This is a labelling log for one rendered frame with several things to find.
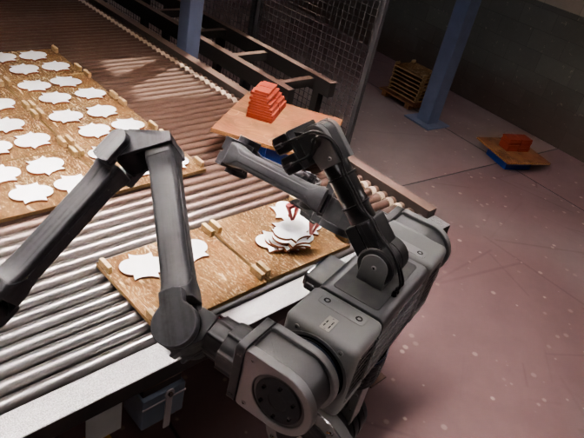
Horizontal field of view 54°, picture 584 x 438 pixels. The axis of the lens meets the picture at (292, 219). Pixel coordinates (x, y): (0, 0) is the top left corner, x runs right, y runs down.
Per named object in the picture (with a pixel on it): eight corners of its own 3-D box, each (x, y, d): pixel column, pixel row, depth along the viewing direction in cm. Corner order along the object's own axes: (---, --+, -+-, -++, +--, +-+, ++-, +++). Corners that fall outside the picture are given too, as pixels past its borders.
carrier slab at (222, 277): (266, 285, 188) (267, 282, 187) (158, 335, 161) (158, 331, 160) (202, 229, 207) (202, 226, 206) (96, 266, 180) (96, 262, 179)
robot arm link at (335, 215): (354, 235, 128) (364, 213, 128) (315, 215, 132) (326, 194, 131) (365, 237, 137) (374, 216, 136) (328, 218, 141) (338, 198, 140)
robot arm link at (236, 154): (200, 160, 150) (216, 125, 149) (228, 170, 162) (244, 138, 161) (340, 236, 130) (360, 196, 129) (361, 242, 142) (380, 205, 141)
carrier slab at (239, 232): (349, 248, 215) (351, 244, 214) (267, 283, 189) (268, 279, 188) (288, 201, 234) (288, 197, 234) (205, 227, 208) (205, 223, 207)
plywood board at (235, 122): (341, 122, 286) (342, 119, 285) (320, 164, 244) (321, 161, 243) (247, 95, 291) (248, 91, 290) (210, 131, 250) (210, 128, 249)
